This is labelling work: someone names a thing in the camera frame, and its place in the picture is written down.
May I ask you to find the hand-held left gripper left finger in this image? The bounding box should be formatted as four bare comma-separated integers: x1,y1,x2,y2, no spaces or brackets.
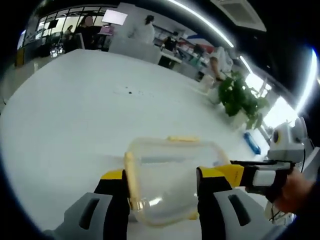
63,168,131,232

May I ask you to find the clear plastic buckle container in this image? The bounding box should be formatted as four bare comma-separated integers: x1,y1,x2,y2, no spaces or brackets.
123,135,233,227

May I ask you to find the brown cardboard box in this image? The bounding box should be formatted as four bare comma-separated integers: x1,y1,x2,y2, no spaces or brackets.
14,46,26,68

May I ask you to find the storage shelf with boxes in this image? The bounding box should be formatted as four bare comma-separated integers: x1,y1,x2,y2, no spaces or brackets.
151,22,204,60

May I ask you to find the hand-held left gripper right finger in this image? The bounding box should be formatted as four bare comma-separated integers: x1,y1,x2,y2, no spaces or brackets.
196,165,266,240

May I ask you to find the person's right hand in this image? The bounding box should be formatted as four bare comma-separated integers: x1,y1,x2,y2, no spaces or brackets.
264,166,318,216

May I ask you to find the long ceiling light strip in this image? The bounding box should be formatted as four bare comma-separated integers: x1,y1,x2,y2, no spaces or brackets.
167,0,235,49

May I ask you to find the blue wet wipes packet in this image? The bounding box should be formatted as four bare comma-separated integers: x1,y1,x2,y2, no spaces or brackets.
243,131,262,155

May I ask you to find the computer monitor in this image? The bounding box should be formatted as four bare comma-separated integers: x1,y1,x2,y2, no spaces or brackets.
101,9,129,27

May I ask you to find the ceiling air vent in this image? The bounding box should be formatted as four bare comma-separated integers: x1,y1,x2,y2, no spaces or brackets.
209,0,268,33

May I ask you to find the green potted plant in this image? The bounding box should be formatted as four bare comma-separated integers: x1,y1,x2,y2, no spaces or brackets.
216,70,271,131

